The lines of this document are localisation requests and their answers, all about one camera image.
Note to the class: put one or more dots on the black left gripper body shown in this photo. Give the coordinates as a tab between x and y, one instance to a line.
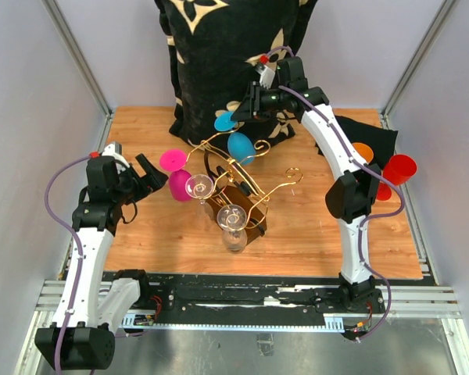
130	186

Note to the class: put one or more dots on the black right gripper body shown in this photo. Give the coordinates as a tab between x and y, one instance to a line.
265	101

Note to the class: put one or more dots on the pink wine glass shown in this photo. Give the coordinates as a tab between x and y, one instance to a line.
174	161

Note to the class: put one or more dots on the blue wine glass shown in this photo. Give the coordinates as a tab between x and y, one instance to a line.
239	146

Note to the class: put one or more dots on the orange wine glass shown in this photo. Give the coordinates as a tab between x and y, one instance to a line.
364	151

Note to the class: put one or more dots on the red wine glass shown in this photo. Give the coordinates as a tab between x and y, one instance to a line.
399	169

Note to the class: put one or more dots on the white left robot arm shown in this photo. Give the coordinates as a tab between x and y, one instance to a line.
82	333

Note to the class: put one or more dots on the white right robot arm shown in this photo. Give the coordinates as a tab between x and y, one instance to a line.
352	195

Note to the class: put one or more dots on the clear wine glass far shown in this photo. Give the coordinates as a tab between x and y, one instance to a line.
200	187

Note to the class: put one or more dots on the clear wine glass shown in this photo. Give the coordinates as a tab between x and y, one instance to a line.
232	221
200	187

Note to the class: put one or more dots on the clear wine glass near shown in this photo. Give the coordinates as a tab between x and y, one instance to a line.
232	221

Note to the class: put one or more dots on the black floral pillow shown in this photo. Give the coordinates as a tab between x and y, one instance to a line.
214	47

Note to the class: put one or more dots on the black folded cloth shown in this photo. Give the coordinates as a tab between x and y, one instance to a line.
381	141

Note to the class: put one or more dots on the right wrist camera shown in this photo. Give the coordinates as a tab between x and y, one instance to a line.
266	73

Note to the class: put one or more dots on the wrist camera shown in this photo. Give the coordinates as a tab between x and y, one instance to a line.
266	73
114	149

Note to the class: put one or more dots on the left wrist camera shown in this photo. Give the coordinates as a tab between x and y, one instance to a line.
114	149

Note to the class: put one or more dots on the gold wire wine glass rack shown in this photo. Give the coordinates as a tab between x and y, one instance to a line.
234	185

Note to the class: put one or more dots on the black mounting rail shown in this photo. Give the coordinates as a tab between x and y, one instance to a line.
255	301

